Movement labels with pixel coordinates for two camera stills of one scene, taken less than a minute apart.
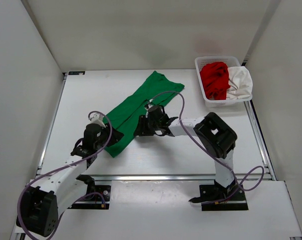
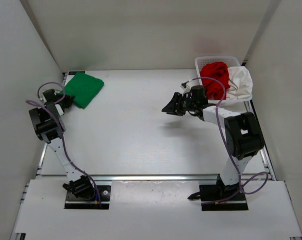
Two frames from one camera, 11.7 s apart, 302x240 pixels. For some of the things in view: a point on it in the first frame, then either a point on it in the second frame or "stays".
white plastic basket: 232,61 stays
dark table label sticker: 76,72 stays
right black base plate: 216,197 stays
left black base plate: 97,197 stays
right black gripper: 142,129 -> 176,107
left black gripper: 116,137 -> 69,99
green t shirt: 159,90 -> 84,88
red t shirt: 215,77 stays
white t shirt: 241,83 stays
